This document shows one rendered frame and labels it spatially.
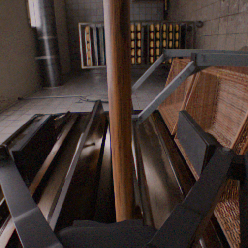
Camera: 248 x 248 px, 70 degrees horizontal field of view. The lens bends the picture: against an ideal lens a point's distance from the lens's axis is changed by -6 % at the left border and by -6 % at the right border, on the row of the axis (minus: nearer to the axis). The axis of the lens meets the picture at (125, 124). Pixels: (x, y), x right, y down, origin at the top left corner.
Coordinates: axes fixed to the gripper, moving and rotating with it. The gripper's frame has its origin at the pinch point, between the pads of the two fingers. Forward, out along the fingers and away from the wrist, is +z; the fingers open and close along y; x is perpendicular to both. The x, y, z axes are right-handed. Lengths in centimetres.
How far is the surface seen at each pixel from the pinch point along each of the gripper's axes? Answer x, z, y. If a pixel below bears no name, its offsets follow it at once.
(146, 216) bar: -17.5, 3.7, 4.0
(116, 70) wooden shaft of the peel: 4.9, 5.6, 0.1
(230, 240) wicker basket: -51, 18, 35
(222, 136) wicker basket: -46, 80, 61
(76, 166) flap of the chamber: -41, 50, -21
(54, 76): -42, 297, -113
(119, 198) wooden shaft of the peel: -15.1, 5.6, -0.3
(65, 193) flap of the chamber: -41, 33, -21
